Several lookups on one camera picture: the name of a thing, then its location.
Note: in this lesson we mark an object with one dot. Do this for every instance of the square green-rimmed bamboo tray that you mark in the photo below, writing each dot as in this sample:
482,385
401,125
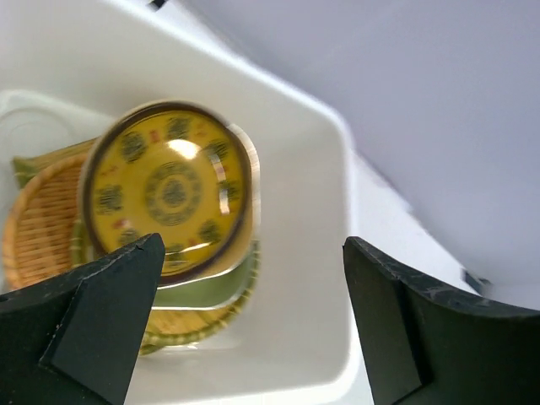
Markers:
25,168

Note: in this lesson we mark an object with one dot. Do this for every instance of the round orange woven plate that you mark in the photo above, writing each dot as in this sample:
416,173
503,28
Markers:
36,242

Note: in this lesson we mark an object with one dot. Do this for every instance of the white plastic bin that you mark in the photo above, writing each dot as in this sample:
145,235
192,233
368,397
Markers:
70,69

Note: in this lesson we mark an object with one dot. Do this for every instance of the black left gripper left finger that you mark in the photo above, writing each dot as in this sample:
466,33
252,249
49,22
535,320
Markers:
74,338

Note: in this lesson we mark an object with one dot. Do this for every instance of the beige round patterned plate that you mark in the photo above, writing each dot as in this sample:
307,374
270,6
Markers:
254,164

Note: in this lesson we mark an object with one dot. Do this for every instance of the green square panda dish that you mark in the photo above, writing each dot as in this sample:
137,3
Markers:
206,294

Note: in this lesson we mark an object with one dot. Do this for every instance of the round green-rimmed bamboo plate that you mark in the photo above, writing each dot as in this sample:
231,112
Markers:
174,328

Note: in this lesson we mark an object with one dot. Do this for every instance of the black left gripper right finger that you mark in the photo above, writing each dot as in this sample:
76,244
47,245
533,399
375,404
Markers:
425,341

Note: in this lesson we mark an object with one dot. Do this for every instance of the yellow ornate round plate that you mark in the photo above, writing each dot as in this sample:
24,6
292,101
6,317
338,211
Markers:
176,170

